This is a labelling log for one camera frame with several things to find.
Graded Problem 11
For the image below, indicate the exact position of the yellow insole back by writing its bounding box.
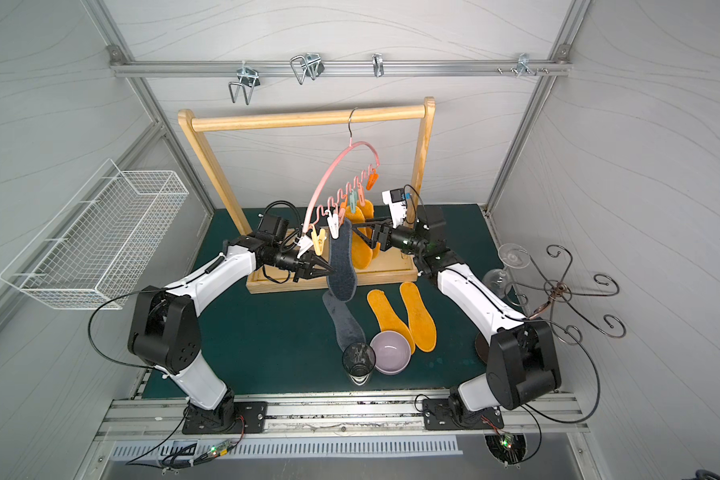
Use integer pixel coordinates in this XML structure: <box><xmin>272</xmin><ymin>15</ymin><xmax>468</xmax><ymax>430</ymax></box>
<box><xmin>345</xmin><ymin>206</ymin><xmax>373</xmax><ymax>270</ymax></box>

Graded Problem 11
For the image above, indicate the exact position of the yellow insole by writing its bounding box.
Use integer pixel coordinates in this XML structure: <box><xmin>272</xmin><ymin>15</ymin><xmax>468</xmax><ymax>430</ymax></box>
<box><xmin>399</xmin><ymin>282</ymin><xmax>437</xmax><ymax>353</ymax></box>
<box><xmin>366</xmin><ymin>289</ymin><xmax>416</xmax><ymax>354</ymax></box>
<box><xmin>345</xmin><ymin>206</ymin><xmax>373</xmax><ymax>270</ymax></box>

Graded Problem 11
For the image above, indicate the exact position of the wooden clothes rack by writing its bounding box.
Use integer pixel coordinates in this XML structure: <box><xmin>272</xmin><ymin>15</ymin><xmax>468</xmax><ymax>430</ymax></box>
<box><xmin>176</xmin><ymin>97</ymin><xmax>438</xmax><ymax>295</ymax></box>

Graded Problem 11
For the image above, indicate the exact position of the pink clip hanger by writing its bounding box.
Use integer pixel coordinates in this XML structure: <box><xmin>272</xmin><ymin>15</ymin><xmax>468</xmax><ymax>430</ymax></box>
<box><xmin>299</xmin><ymin>107</ymin><xmax>383</xmax><ymax>257</ymax></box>

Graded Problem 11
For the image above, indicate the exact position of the dark navy insole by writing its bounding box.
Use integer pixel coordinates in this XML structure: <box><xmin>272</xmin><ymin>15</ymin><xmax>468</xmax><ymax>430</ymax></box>
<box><xmin>322</xmin><ymin>291</ymin><xmax>367</xmax><ymax>351</ymax></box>
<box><xmin>327</xmin><ymin>220</ymin><xmax>357</xmax><ymax>302</ymax></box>

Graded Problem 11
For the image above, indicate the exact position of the yellow insole front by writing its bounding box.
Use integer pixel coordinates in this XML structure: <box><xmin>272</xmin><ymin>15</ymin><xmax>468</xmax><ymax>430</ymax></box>
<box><xmin>399</xmin><ymin>282</ymin><xmax>437</xmax><ymax>353</ymax></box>

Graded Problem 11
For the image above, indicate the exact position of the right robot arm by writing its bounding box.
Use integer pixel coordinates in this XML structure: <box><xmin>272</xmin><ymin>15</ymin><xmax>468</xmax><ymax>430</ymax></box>
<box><xmin>353</xmin><ymin>209</ymin><xmax>562</xmax><ymax>414</ymax></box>

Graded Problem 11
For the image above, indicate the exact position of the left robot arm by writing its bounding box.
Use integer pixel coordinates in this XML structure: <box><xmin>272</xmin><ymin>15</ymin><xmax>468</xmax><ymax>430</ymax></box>
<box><xmin>127</xmin><ymin>235</ymin><xmax>333</xmax><ymax>411</ymax></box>

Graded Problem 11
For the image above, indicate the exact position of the yellow insole rearmost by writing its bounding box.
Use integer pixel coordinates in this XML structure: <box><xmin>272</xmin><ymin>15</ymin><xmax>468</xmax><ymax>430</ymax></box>
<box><xmin>360</xmin><ymin>199</ymin><xmax>375</xmax><ymax>221</ymax></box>

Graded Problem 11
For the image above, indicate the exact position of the hanging wine glass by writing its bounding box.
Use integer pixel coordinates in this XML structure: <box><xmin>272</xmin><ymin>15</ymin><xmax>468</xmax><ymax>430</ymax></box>
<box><xmin>498</xmin><ymin>243</ymin><xmax>531</xmax><ymax>269</ymax></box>

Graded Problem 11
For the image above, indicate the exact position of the purple bowl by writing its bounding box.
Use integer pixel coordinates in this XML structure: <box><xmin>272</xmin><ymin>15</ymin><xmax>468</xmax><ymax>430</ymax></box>
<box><xmin>370</xmin><ymin>331</ymin><xmax>412</xmax><ymax>376</ymax></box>

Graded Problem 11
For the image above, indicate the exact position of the small metal hook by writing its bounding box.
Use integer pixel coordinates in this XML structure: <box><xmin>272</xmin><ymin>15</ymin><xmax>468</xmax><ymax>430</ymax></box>
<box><xmin>372</xmin><ymin>53</ymin><xmax>384</xmax><ymax>78</ymax></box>

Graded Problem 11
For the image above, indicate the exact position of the metal loop hook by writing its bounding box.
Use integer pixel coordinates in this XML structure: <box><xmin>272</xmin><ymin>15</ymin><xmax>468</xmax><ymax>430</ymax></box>
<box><xmin>289</xmin><ymin>53</ymin><xmax>325</xmax><ymax>85</ymax></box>

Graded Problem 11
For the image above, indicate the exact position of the metal double hook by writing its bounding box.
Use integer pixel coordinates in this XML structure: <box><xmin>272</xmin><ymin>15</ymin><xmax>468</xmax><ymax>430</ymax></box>
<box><xmin>228</xmin><ymin>62</ymin><xmax>261</xmax><ymax>105</ymax></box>

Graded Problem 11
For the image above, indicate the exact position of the metal glass holder stand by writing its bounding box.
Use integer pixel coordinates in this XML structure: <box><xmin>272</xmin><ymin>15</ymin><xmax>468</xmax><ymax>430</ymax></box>
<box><xmin>473</xmin><ymin>243</ymin><xmax>626</xmax><ymax>365</ymax></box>

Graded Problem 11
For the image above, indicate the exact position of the metal corner hook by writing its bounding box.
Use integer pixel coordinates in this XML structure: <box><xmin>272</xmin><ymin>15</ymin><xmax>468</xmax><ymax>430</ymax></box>
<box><xmin>496</xmin><ymin>53</ymin><xmax>548</xmax><ymax>78</ymax></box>

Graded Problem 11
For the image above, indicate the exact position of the white vented strip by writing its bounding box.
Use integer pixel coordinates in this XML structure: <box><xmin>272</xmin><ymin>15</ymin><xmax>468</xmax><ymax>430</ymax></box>
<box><xmin>110</xmin><ymin>435</ymin><xmax>463</xmax><ymax>462</ymax></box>

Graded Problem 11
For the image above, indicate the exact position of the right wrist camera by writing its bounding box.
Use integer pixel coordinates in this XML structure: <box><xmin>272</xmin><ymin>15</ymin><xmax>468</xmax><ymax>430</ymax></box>
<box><xmin>382</xmin><ymin>188</ymin><xmax>410</xmax><ymax>228</ymax></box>

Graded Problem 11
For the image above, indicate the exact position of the white wire basket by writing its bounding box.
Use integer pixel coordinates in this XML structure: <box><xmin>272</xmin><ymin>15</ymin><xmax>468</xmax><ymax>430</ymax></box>
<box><xmin>0</xmin><ymin>159</ymin><xmax>188</xmax><ymax>310</ymax></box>

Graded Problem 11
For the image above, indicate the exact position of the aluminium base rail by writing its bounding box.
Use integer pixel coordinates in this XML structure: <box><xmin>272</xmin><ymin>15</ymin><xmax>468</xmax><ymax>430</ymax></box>
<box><xmin>94</xmin><ymin>389</ymin><xmax>590</xmax><ymax>441</ymax></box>

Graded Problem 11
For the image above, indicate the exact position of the aluminium top rail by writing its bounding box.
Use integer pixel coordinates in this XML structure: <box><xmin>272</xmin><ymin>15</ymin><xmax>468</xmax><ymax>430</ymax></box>
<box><xmin>110</xmin><ymin>54</ymin><xmax>573</xmax><ymax>80</ymax></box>

